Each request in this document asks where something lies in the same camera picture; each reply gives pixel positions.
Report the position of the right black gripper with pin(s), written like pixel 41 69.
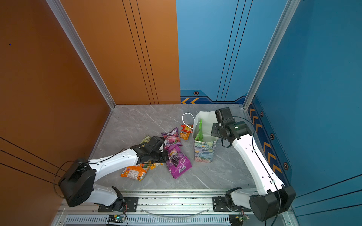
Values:
pixel 213 130

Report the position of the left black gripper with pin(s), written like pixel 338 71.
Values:
pixel 165 154

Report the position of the orange snack bag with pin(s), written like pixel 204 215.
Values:
pixel 137 172

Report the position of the purple grape candy bag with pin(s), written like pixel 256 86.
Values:
pixel 178 163

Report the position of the green Lays chips bag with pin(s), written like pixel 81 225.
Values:
pixel 199 135

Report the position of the colourful white paper bag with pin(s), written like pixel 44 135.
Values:
pixel 203 151

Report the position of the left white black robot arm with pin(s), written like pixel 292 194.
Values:
pixel 79 183

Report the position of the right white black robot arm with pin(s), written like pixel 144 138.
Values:
pixel 272 197

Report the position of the green yellow Fox's candy bag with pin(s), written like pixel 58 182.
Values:
pixel 146 139

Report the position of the purple small snack bag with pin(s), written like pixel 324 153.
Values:
pixel 172 138

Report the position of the small orange yellow snack pack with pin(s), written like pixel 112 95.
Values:
pixel 154 165

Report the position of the small orange cracker pack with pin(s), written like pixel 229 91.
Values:
pixel 184 135

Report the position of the small red snack pack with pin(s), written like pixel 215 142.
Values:
pixel 186 128

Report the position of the left green circuit board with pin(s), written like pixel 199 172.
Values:
pixel 117 220

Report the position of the green circuit board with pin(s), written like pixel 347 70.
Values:
pixel 238 220
pixel 117 220

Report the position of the right green circuit board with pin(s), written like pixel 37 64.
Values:
pixel 238 220

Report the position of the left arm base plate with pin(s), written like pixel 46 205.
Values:
pixel 128 204

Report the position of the aluminium rail frame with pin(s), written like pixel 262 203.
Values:
pixel 188 207

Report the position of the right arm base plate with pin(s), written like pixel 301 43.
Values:
pixel 221 205

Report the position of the left aluminium corner post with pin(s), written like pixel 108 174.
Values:
pixel 73 36

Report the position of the aluminium corner post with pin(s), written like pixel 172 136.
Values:
pixel 73 36
pixel 282 25

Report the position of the right aluminium corner post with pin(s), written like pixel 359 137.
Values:
pixel 282 25

